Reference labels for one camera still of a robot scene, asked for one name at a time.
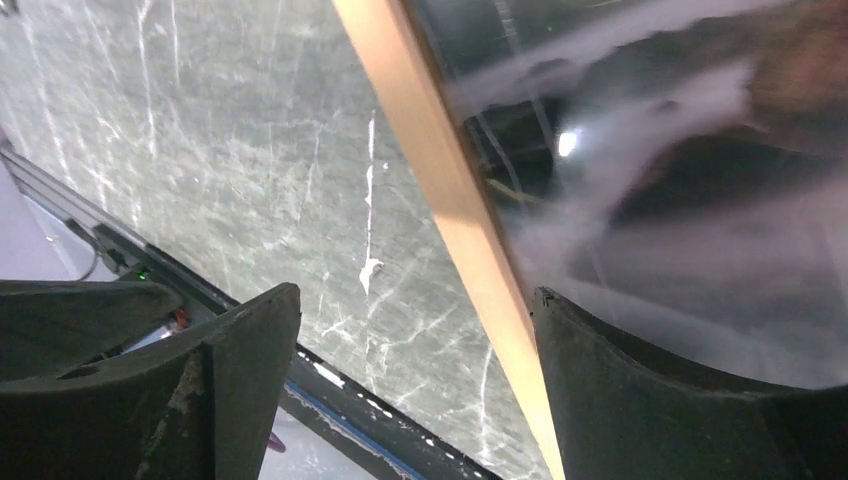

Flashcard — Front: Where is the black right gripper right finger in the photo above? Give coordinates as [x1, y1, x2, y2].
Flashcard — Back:
[531, 287, 847, 479]

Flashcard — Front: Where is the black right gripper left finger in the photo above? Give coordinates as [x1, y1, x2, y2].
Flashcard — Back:
[1, 282, 301, 479]

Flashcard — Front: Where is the light wooden picture frame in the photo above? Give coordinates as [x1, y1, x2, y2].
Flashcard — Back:
[334, 1, 565, 479]

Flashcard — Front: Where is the clear acrylic glass sheet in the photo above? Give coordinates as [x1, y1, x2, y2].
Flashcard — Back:
[408, 0, 847, 389]

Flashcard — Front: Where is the aluminium extrusion rail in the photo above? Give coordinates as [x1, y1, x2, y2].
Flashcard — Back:
[1, 142, 148, 251]

